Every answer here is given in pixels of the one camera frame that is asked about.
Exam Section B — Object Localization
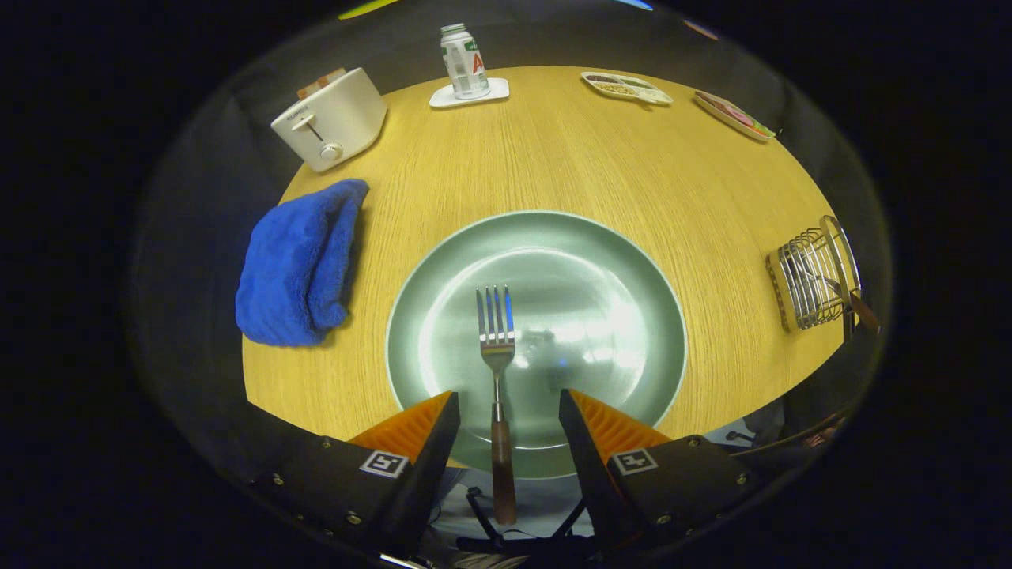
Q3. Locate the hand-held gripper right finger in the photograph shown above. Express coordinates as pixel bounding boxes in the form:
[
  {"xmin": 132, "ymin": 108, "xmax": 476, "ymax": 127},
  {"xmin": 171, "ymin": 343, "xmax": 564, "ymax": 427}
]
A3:
[{"xmin": 558, "ymin": 388, "xmax": 764, "ymax": 554}]

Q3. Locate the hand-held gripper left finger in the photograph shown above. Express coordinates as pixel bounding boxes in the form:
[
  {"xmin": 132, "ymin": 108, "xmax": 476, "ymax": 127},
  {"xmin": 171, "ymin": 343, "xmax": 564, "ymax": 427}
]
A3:
[{"xmin": 249, "ymin": 390, "xmax": 462, "ymax": 558}]

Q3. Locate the fork with wooden handle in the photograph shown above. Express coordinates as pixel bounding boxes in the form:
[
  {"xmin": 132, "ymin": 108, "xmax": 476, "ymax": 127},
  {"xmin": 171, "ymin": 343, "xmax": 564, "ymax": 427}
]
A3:
[{"xmin": 475, "ymin": 286, "xmax": 517, "ymax": 526}]

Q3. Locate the spoon with wooden handle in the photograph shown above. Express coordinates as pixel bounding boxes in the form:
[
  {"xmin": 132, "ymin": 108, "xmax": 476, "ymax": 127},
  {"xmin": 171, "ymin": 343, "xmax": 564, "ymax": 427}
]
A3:
[{"xmin": 791, "ymin": 253, "xmax": 881, "ymax": 333}]

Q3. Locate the pale green plate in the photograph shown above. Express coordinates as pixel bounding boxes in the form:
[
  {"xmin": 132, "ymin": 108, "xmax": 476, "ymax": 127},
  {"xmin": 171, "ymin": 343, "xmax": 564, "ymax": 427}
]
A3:
[{"xmin": 385, "ymin": 210, "xmax": 688, "ymax": 480}]

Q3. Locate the blue towel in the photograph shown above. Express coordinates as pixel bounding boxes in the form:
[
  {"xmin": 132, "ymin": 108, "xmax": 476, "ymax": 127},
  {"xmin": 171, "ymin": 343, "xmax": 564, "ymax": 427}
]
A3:
[{"xmin": 235, "ymin": 179, "xmax": 370, "ymax": 347}]

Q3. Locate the white toaster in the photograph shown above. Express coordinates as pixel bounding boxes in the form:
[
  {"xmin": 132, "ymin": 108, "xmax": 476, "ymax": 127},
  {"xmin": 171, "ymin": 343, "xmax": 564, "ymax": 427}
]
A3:
[{"xmin": 270, "ymin": 67, "xmax": 388, "ymax": 173}]

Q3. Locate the plate of toy food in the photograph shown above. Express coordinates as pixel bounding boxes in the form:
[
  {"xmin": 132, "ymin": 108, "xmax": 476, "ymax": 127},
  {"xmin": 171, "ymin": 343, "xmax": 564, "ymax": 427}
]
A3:
[{"xmin": 694, "ymin": 90, "xmax": 776, "ymax": 143}]

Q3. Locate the white divided dish of beans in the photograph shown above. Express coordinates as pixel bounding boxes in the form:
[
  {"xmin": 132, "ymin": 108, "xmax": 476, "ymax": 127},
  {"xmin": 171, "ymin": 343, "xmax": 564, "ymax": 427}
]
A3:
[{"xmin": 581, "ymin": 72, "xmax": 674, "ymax": 106}]

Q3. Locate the white square coaster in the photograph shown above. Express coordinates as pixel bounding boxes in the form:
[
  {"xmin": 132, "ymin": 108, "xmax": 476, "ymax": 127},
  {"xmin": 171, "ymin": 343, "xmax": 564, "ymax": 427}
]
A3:
[{"xmin": 429, "ymin": 77, "xmax": 511, "ymax": 109}]

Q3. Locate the toast slice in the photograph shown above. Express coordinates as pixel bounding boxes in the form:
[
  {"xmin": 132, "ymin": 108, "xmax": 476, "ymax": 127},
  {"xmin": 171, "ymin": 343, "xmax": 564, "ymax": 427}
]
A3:
[{"xmin": 296, "ymin": 67, "xmax": 347, "ymax": 100}]

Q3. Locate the small plastic drink bottle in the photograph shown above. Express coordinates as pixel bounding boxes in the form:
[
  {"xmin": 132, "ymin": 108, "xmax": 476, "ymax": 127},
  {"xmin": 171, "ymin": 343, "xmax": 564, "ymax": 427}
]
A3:
[{"xmin": 440, "ymin": 24, "xmax": 491, "ymax": 100}]

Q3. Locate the metal wire cutlery basket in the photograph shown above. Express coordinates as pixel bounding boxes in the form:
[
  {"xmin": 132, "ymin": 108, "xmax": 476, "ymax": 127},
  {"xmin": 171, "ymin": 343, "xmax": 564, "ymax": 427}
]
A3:
[{"xmin": 765, "ymin": 215, "xmax": 863, "ymax": 333}]

